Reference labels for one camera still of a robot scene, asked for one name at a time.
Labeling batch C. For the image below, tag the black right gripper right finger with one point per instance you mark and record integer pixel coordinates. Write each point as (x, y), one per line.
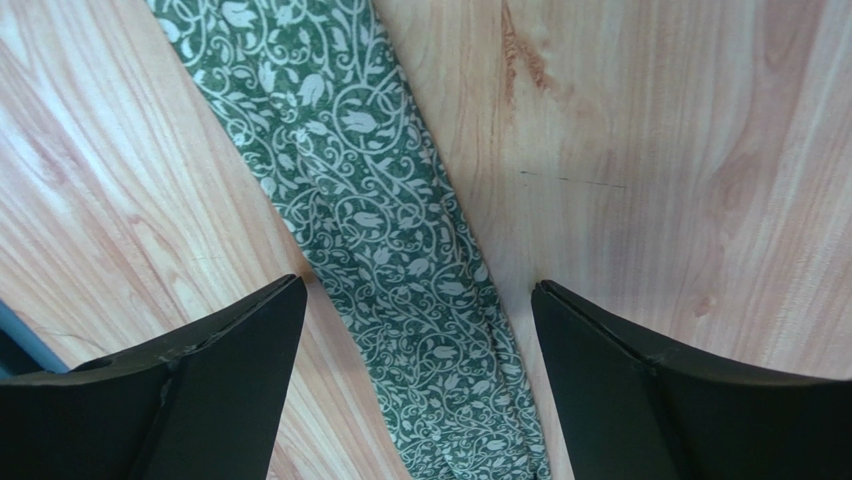
(636, 404)

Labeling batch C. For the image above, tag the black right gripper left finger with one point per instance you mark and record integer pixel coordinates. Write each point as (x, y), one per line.
(203, 401)

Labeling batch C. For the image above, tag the green patterned tie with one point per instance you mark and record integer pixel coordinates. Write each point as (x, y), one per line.
(315, 102)

